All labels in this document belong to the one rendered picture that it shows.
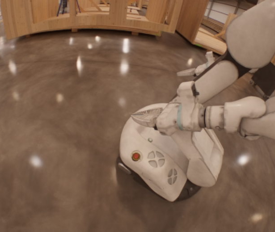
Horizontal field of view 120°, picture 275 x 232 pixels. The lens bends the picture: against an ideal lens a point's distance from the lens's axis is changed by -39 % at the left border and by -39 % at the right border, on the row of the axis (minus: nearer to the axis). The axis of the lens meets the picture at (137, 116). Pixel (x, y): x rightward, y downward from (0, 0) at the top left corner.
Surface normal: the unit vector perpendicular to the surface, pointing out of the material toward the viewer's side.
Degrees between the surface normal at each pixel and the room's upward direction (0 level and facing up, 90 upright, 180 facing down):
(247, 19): 85
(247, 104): 48
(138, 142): 2
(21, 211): 0
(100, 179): 0
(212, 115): 59
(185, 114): 67
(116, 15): 90
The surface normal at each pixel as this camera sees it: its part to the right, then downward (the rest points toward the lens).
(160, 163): 0.17, -0.63
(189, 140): -0.34, 0.51
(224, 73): -0.57, 0.56
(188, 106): -0.65, 0.33
